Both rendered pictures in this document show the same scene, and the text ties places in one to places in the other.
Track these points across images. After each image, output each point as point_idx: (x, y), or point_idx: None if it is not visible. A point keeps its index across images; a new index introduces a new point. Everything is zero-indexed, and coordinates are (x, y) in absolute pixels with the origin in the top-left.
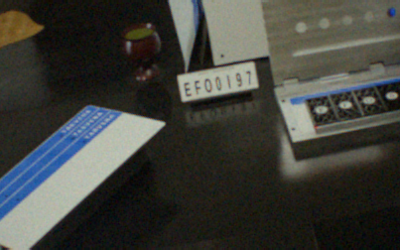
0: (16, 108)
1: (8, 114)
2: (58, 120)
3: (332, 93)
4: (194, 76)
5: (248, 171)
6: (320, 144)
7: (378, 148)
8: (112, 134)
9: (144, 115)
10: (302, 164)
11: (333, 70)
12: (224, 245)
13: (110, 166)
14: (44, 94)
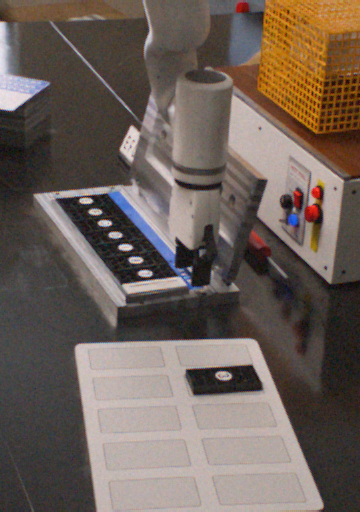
0: (118, 89)
1: (107, 87)
2: (96, 108)
3: (129, 211)
4: (135, 135)
5: (2, 188)
6: (41, 214)
7: (36, 245)
8: None
9: (104, 141)
10: (11, 210)
11: (153, 196)
12: None
13: None
14: (144, 97)
